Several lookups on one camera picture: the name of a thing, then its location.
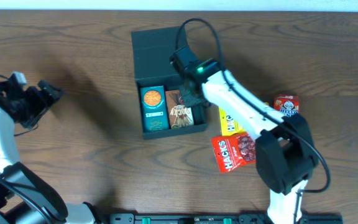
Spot red Hello Panda box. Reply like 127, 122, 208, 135
273, 94, 300, 117

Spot brown Pocky snack box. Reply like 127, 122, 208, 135
165, 90, 194, 129

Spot black gift box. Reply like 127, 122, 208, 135
131, 27, 208, 139

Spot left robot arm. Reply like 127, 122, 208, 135
0, 73, 101, 223

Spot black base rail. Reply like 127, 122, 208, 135
107, 212, 343, 224

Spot yellow Hacks candy bag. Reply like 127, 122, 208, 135
218, 107, 246, 136

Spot teal cookie box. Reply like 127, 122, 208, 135
140, 86, 169, 132

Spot red Hacks candy bag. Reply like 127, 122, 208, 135
211, 133, 256, 173

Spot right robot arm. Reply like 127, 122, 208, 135
174, 59, 321, 223

